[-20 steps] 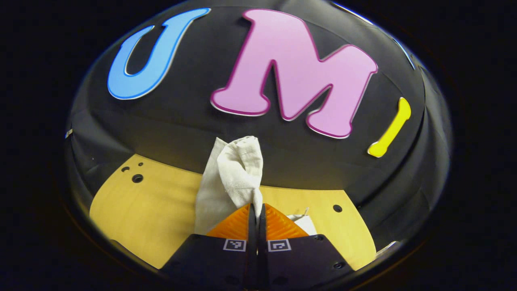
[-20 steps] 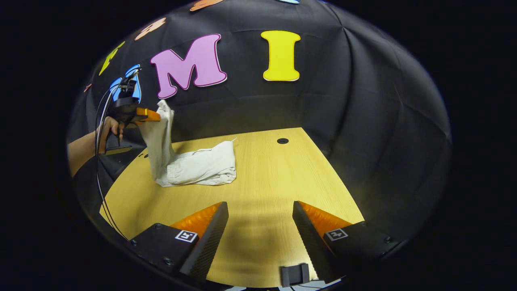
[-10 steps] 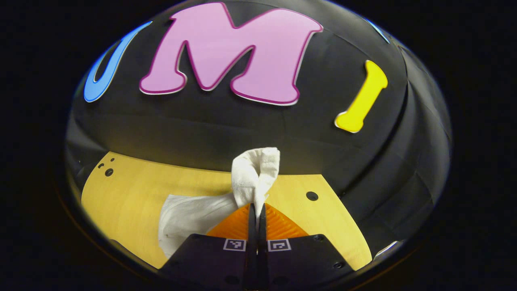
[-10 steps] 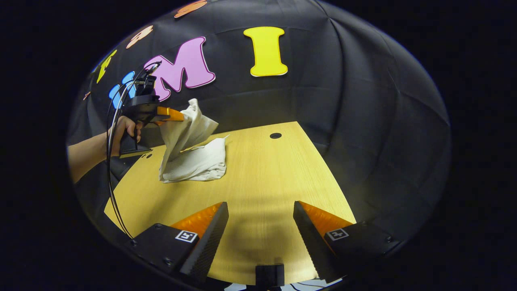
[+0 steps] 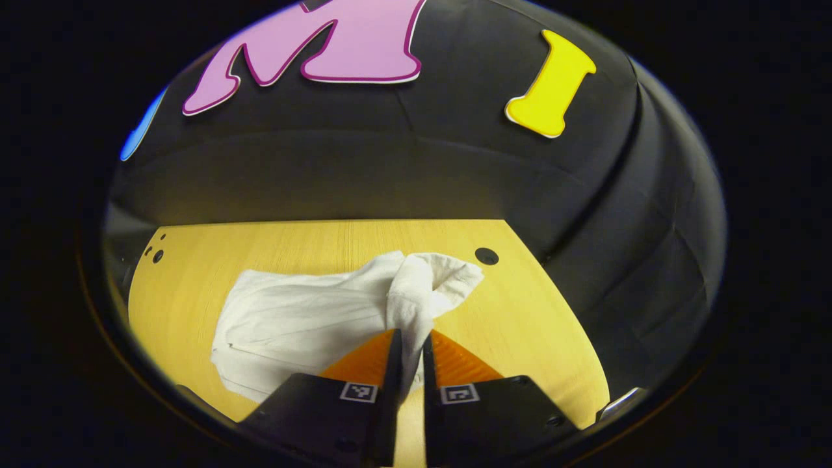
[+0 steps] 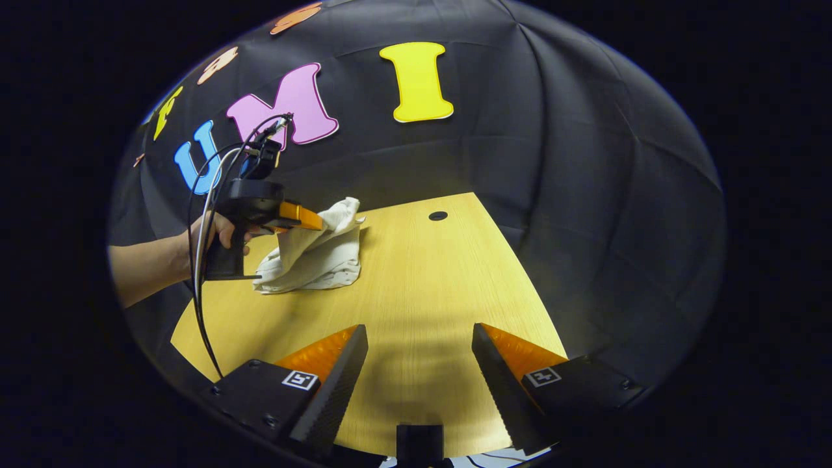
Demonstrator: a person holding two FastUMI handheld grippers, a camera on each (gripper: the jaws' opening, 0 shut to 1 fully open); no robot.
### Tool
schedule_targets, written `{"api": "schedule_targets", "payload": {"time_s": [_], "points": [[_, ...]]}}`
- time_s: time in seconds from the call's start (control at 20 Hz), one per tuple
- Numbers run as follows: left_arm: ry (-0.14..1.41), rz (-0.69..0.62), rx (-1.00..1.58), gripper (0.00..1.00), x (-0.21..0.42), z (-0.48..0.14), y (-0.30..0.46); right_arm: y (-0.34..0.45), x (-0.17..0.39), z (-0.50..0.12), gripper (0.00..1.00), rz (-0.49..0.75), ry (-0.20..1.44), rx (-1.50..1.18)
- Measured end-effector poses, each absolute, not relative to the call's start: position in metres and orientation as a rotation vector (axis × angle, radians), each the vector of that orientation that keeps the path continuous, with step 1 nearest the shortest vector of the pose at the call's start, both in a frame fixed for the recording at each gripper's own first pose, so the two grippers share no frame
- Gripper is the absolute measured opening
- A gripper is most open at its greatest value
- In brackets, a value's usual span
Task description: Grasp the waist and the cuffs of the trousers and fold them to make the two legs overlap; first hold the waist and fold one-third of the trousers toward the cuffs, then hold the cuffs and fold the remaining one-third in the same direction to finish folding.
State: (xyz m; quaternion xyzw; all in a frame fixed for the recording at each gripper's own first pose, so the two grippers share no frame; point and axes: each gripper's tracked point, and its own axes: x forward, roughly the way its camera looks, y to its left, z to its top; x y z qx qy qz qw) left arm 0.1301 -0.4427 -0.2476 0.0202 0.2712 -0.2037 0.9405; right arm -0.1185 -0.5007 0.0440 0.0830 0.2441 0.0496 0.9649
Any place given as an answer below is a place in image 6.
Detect white jeans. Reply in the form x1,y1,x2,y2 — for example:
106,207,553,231
252,197,366,294

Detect black cable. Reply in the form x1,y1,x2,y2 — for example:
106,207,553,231
187,112,294,380

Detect black backdrop cloth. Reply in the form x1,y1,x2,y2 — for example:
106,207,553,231
107,0,727,391

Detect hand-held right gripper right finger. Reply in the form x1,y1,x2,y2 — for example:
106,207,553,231
472,323,644,456

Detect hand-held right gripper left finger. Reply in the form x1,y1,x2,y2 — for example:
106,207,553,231
211,324,369,456

